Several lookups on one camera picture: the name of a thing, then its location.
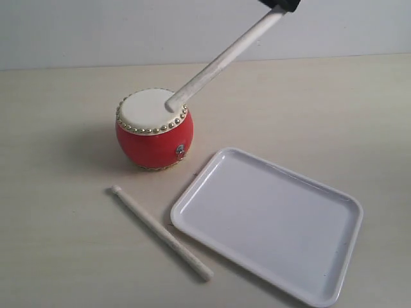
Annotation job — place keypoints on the white plastic tray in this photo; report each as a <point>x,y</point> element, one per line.
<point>293,232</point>

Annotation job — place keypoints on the white drumstick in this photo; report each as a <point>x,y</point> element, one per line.
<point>163,234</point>
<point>226,57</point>

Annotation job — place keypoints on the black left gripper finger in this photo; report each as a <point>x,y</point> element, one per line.
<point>281,6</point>

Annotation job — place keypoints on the small red drum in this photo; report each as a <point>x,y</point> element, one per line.
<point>149,135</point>

